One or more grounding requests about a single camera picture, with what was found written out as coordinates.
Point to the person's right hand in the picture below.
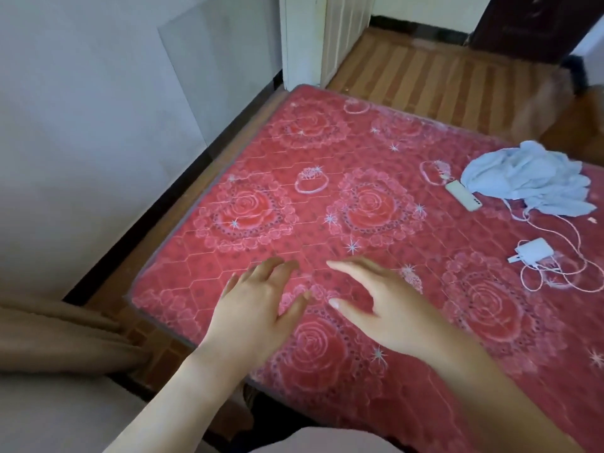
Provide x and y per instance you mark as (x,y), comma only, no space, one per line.
(401,316)

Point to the person's left hand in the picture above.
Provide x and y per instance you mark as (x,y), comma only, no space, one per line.
(245,320)

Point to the person's left thumb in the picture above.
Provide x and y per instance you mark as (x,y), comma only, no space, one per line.
(296,309)

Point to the person's left little finger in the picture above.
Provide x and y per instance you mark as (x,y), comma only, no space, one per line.
(231,285)

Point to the person's right thumb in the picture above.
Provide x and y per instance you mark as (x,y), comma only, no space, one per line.
(351,312)

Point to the person's left forearm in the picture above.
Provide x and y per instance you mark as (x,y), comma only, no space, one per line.
(184,405)

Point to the person's right forearm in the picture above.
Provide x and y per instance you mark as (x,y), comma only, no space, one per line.
(490,400)

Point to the black skirting board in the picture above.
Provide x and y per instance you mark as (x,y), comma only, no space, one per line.
(155,209)

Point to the person's white shirt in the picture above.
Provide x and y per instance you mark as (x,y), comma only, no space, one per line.
(325,441)

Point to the white smartphone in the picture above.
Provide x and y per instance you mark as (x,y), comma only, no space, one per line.
(464,195)

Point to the red rose-patterned mattress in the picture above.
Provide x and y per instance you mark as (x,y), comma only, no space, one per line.
(377,150)

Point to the beige curtain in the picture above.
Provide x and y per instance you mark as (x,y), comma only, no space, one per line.
(56,334)

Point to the white charger adapter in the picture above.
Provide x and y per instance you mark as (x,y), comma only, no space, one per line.
(535,252)

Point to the light blue crumpled garment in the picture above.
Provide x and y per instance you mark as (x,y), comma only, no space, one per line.
(519,174)

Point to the white panelled door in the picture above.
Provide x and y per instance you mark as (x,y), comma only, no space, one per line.
(347,28)

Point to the dark brown wooden door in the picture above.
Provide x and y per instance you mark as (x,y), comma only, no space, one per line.
(524,23)

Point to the brown wooden bed frame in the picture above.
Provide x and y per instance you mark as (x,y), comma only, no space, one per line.
(158,339)

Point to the white door frame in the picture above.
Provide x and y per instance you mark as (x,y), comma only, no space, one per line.
(302,37)

